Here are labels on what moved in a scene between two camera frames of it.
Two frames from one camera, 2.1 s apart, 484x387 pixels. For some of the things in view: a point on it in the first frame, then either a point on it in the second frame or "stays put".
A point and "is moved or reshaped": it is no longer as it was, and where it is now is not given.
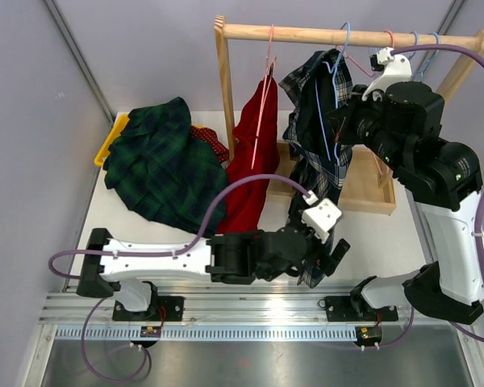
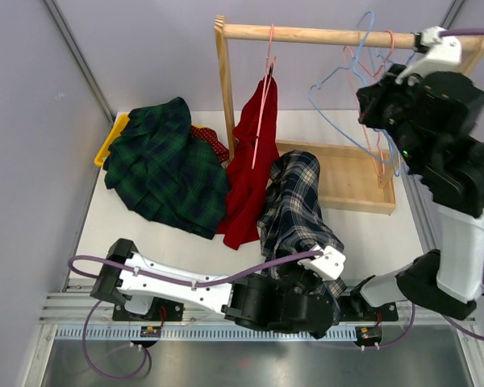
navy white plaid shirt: [319, 160] is moved or reshaped
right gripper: [344, 118] to [374, 97]
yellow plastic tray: [118, 126] stays put
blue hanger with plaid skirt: [333, 89] to [339, 67]
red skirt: [256, 152] stays put
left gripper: [321, 258] to [316, 280]
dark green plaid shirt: [162, 173] stays put
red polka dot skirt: [210, 135] stays put
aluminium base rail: [240, 317] stays put
